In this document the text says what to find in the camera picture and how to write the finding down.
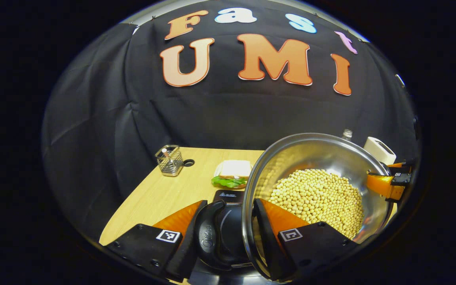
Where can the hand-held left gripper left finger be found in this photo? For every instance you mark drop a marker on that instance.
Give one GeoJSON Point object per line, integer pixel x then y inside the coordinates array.
{"type": "Point", "coordinates": [192, 245]}

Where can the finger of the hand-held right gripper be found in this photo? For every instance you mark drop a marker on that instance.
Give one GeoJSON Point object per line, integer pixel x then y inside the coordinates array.
{"type": "Point", "coordinates": [378, 183]}

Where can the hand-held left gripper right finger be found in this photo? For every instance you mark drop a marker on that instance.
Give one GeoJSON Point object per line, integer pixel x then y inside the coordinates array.
{"type": "Point", "coordinates": [265, 245]}

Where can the black induction cooktop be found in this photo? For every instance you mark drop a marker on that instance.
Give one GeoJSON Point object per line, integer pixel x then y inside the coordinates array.
{"type": "Point", "coordinates": [232, 229]}

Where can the pile of yellow soybeans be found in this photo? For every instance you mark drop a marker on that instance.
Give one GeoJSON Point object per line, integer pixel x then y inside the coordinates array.
{"type": "Point", "coordinates": [319, 198]}

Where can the white toaster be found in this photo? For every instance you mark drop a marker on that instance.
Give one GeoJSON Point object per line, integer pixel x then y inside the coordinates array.
{"type": "Point", "coordinates": [378, 150]}

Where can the clear plastic water bottle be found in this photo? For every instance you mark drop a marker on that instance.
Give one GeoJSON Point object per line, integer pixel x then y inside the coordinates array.
{"type": "Point", "coordinates": [346, 135]}

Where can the sandwich on small plate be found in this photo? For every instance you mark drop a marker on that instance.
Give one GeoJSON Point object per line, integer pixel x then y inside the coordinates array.
{"type": "Point", "coordinates": [234, 170]}

